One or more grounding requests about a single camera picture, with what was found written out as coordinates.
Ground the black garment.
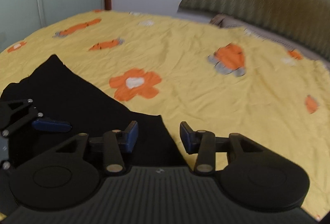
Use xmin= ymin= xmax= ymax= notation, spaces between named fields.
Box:
xmin=1 ymin=55 xmax=187 ymax=168

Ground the yellow carrot print quilt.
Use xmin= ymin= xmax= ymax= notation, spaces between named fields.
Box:
xmin=1 ymin=10 xmax=329 ymax=217

